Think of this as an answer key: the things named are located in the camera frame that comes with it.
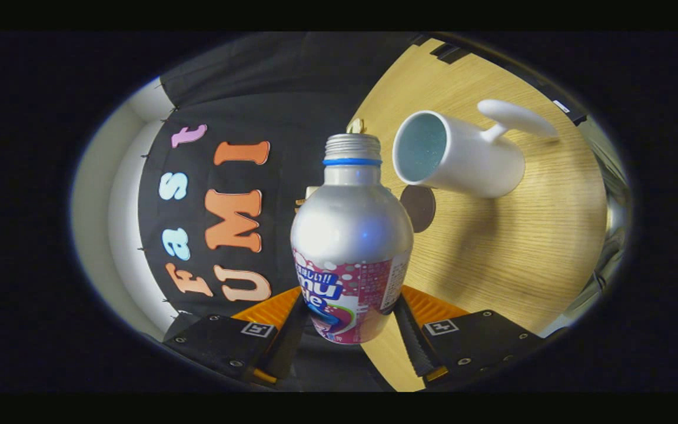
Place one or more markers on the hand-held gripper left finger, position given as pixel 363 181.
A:
pixel 293 347

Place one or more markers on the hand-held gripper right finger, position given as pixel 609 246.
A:
pixel 415 347

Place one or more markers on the silver juice bottle pink label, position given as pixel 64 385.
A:
pixel 351 224

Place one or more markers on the round brown coaster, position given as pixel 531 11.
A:
pixel 422 209

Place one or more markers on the wooden table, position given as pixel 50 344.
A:
pixel 521 253

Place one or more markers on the black backdrop cloth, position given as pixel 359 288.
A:
pixel 292 106

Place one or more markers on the black table clamp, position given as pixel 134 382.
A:
pixel 449 52

